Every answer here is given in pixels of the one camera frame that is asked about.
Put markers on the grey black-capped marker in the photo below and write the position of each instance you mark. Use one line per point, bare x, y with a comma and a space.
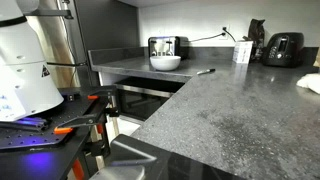
206, 71

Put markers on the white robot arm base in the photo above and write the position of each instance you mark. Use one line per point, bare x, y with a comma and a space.
26, 85

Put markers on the white ceramic bowl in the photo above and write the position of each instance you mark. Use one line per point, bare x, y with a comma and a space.
165, 63

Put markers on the built-in oven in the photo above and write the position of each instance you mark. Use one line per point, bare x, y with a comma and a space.
140, 97

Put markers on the silver two-slot toaster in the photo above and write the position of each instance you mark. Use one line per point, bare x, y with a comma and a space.
168, 46

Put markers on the black orange bar clamp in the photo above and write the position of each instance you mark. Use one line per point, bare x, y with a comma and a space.
101, 103

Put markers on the white cardboard box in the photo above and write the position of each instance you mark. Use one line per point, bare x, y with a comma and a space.
242, 52

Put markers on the black perforated mounting board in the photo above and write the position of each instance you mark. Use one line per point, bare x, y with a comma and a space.
30, 150

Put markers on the stainless steel refrigerator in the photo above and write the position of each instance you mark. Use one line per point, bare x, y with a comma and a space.
61, 43

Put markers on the dark coffee bag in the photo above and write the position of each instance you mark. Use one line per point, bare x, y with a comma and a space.
256, 34

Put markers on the black rounded toaster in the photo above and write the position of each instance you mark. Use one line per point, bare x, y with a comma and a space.
284, 50

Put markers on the white cloth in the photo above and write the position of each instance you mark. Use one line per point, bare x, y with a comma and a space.
310, 81

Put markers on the white wall outlet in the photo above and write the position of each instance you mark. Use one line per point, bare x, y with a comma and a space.
224, 33

